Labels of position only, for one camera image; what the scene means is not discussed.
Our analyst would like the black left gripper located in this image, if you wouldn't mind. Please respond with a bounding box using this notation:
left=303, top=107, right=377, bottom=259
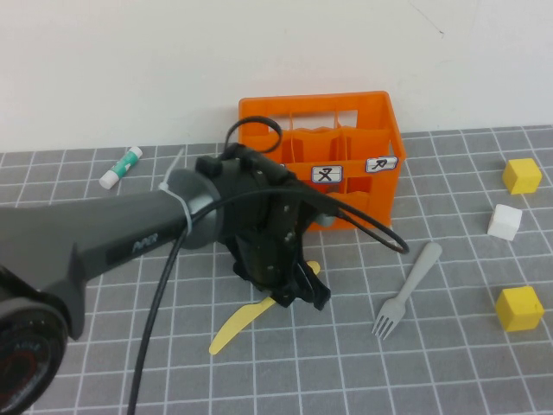
left=232, top=194, right=332, bottom=310

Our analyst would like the pale yellow plastic knife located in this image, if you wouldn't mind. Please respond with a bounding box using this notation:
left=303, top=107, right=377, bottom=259
left=208, top=261, right=321, bottom=356

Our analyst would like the orange plastic cutlery holder crate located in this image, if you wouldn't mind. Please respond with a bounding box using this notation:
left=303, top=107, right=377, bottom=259
left=238, top=90, right=407, bottom=233

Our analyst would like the grey checkered tablecloth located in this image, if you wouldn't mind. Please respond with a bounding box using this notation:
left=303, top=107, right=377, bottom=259
left=0, top=124, right=553, bottom=415

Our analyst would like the grey plastic fork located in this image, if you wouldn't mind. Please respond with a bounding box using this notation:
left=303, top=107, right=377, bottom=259
left=371, top=241, right=443, bottom=341

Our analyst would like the white label with fork character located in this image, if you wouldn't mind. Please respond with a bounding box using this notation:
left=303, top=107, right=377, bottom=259
left=311, top=165, right=344, bottom=184

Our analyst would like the white zip tie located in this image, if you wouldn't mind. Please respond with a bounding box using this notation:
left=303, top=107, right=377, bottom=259
left=157, top=146, right=194, bottom=237

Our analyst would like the white label with knife character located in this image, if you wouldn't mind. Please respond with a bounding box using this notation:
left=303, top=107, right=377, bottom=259
left=365, top=156, right=398, bottom=174

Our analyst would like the white foam block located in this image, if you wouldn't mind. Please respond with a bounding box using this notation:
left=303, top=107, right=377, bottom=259
left=486, top=203, right=523, bottom=241

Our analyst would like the yellow foam cube with notch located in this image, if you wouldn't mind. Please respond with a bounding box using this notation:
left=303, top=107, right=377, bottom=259
left=494, top=285, right=544, bottom=333

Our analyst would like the white green glue stick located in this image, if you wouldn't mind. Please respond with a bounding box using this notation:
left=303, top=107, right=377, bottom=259
left=99, top=145, right=144, bottom=191

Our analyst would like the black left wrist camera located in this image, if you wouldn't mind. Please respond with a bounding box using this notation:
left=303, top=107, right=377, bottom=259
left=280, top=166, right=349, bottom=228

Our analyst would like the long black camera cable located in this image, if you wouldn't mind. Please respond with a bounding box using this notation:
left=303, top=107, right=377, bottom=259
left=127, top=185, right=410, bottom=415

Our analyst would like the short black looped cable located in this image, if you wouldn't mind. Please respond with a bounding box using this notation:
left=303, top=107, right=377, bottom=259
left=224, top=116, right=284, bottom=162

